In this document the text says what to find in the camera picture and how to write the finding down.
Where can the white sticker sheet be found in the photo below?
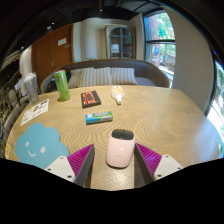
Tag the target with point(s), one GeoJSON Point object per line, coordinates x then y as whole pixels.
{"type": "Point", "coordinates": [35, 111]}

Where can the arched glass-door cabinet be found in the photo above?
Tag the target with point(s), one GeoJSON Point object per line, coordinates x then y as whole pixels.
{"type": "Point", "coordinates": [120, 41]}

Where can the pink computer mouse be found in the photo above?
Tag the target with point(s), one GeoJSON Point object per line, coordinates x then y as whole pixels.
{"type": "Point", "coordinates": [120, 150]}

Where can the brown wooden door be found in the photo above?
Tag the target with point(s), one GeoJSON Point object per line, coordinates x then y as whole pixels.
{"type": "Point", "coordinates": [50, 56]}

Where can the green drink can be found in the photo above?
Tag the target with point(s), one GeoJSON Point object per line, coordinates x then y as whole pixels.
{"type": "Point", "coordinates": [62, 86]}

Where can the striped cushion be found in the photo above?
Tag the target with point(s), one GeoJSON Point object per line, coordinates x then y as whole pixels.
{"type": "Point", "coordinates": [96, 76]}
{"type": "Point", "coordinates": [123, 76]}
{"type": "Point", "coordinates": [76, 78]}

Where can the grey curved sofa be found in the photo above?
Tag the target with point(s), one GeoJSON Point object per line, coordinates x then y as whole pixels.
{"type": "Point", "coordinates": [150, 75]}

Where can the clear plastic snack bag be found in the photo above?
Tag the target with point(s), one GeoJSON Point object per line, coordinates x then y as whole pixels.
{"type": "Point", "coordinates": [117, 92]}

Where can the black box with orange print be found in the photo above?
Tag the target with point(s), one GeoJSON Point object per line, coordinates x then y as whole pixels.
{"type": "Point", "coordinates": [90, 99]}

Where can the blue cloud-shaped mouse pad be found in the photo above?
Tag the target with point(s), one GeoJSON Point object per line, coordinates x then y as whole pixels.
{"type": "Point", "coordinates": [38, 145]}

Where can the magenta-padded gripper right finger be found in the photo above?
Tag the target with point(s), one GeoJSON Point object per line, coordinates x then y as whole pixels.
{"type": "Point", "coordinates": [165, 166]}

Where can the green and blue small pack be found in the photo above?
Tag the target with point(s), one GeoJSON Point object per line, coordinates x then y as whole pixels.
{"type": "Point", "coordinates": [99, 117]}

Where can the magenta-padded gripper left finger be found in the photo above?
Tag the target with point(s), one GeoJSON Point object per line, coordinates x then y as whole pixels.
{"type": "Point", "coordinates": [63, 166]}

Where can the black-framed window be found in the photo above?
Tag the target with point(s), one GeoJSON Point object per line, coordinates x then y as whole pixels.
{"type": "Point", "coordinates": [160, 43]}

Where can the yellow sticker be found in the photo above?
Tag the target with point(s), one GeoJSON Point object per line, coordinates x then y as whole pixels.
{"type": "Point", "coordinates": [7, 151]}

